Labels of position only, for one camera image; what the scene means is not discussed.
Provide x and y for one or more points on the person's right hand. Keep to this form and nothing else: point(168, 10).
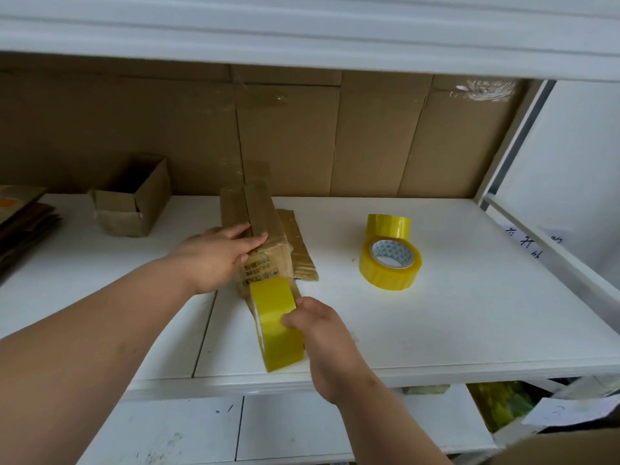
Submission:
point(329, 348)

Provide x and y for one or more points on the person's left hand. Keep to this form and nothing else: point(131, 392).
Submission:
point(208, 261)

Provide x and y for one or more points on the person's right thumb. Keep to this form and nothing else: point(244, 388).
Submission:
point(293, 318)

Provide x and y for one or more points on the person's left thumb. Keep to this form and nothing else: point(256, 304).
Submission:
point(249, 243)

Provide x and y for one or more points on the yellow packing tape roll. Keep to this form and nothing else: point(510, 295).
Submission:
point(387, 273)
point(387, 225)
point(278, 329)

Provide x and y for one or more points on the taped brown cardboard box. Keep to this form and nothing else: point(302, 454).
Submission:
point(266, 222)

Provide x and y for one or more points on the person's left forearm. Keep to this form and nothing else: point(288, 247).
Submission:
point(87, 353)

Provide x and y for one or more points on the person's right forearm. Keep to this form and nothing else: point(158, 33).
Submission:
point(387, 430)

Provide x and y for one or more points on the flat taped cardboard piece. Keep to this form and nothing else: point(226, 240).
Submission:
point(302, 256)

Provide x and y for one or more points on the large brown cardboard panel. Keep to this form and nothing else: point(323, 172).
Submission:
point(121, 120)
point(288, 140)
point(426, 145)

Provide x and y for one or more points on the small open cardboard box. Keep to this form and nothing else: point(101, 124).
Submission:
point(138, 203)

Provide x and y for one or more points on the white metal shelving unit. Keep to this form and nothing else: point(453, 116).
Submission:
point(290, 33)

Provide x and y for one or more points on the yellow-green plastic bag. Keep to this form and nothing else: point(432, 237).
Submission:
point(501, 404)

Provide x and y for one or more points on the stack of flat cardboard sheets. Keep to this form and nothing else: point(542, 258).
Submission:
point(24, 222)

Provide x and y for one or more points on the crumpled clear tape scrap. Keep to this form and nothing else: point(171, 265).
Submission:
point(484, 89)

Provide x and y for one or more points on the white paper sheet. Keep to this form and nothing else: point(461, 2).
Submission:
point(571, 411)

